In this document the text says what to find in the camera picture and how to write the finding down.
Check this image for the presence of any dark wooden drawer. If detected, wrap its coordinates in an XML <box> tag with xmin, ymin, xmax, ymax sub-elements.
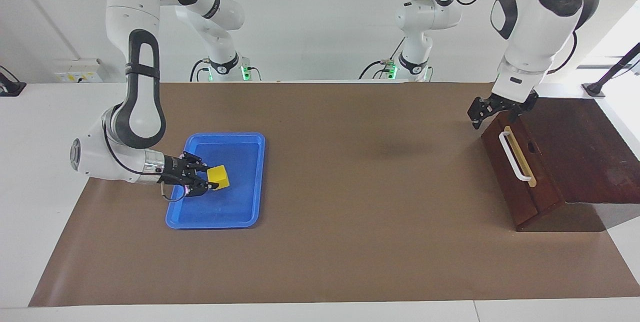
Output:
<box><xmin>481</xmin><ymin>107</ymin><xmax>567</xmax><ymax>228</ymax></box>

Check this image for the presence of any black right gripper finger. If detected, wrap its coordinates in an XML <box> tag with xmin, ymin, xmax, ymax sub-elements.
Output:
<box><xmin>183</xmin><ymin>179</ymin><xmax>221</xmax><ymax>198</ymax></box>
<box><xmin>182</xmin><ymin>152</ymin><xmax>214</xmax><ymax>172</ymax></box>

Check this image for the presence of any brown paper table mat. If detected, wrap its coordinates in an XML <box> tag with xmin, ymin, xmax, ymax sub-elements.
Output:
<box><xmin>28</xmin><ymin>82</ymin><xmax>640</xmax><ymax>307</ymax></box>

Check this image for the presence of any blue plastic tray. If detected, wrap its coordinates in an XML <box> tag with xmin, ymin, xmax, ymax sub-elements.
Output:
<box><xmin>165</xmin><ymin>132</ymin><xmax>266</xmax><ymax>229</ymax></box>

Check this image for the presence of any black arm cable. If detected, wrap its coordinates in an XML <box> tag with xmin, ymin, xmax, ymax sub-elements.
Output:
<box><xmin>447</xmin><ymin>0</ymin><xmax>613</xmax><ymax>75</ymax></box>
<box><xmin>102</xmin><ymin>112</ymin><xmax>190</xmax><ymax>203</ymax></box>

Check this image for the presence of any yellow block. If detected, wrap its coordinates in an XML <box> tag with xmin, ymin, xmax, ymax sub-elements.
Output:
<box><xmin>207</xmin><ymin>165</ymin><xmax>231</xmax><ymax>191</ymax></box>

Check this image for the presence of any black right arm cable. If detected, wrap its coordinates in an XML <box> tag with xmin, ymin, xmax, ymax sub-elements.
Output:
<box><xmin>102</xmin><ymin>112</ymin><xmax>190</xmax><ymax>203</ymax></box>

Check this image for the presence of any dark wooden drawer cabinet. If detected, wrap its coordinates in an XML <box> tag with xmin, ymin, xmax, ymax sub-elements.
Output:
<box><xmin>510</xmin><ymin>97</ymin><xmax>640</xmax><ymax>233</ymax></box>

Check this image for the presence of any small black clamp mount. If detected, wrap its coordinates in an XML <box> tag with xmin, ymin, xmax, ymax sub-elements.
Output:
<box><xmin>0</xmin><ymin>66</ymin><xmax>27</xmax><ymax>97</ymax></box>

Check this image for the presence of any black base cable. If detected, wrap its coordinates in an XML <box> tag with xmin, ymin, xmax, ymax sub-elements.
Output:
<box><xmin>189</xmin><ymin>59</ymin><xmax>211</xmax><ymax>82</ymax></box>
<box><xmin>358</xmin><ymin>37</ymin><xmax>407</xmax><ymax>81</ymax></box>

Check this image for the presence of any black right base cable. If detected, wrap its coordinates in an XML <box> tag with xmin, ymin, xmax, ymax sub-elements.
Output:
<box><xmin>189</xmin><ymin>59</ymin><xmax>211</xmax><ymax>82</ymax></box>

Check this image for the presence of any white wall power outlet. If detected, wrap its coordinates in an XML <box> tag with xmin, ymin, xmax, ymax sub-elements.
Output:
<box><xmin>54</xmin><ymin>59</ymin><xmax>104</xmax><ymax>84</ymax></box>

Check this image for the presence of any white drawer handle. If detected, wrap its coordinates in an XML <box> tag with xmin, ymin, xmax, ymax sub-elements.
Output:
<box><xmin>499</xmin><ymin>131</ymin><xmax>533</xmax><ymax>182</ymax></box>

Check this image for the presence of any black left base cable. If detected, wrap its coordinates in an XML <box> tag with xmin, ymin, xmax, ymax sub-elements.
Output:
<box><xmin>358</xmin><ymin>37</ymin><xmax>407</xmax><ymax>81</ymax></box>

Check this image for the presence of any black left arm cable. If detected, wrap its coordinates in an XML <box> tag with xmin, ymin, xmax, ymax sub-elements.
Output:
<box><xmin>447</xmin><ymin>0</ymin><xmax>613</xmax><ymax>75</ymax></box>

